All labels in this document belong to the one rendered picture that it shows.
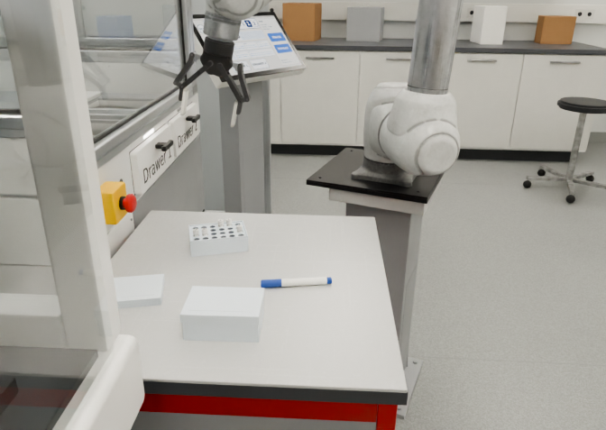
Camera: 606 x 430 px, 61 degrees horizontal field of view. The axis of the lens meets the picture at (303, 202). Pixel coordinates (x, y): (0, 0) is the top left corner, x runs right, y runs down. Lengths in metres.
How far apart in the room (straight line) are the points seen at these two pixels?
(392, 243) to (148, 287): 0.80
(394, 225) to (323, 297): 0.60
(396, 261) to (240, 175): 1.03
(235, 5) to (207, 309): 0.61
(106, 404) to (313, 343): 0.38
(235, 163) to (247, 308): 1.57
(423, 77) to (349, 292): 0.56
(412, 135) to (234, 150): 1.24
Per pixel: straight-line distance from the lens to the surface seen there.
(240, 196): 2.42
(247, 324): 0.86
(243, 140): 2.35
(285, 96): 4.24
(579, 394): 2.15
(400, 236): 1.55
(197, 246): 1.13
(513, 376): 2.13
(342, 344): 0.88
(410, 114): 1.28
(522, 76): 4.43
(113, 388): 0.63
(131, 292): 1.01
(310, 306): 0.96
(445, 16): 1.29
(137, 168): 1.32
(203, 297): 0.90
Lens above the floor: 1.29
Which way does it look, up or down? 22 degrees down
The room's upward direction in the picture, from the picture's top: 1 degrees clockwise
